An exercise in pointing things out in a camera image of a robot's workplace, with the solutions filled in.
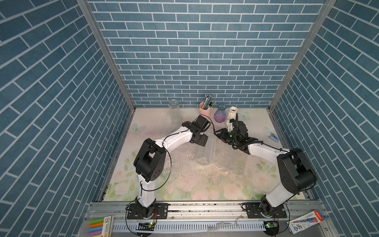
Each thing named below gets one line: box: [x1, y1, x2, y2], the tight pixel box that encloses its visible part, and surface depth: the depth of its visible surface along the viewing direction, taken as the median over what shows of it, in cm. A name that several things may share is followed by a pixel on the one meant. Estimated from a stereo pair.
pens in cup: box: [201, 93, 217, 111], surface depth 110 cm
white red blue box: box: [285, 209, 326, 235], surface depth 72 cm
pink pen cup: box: [198, 101, 213, 121], surface depth 110 cm
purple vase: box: [214, 103, 227, 124], surface depth 107 cm
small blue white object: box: [268, 134, 280, 143], surface depth 104 cm
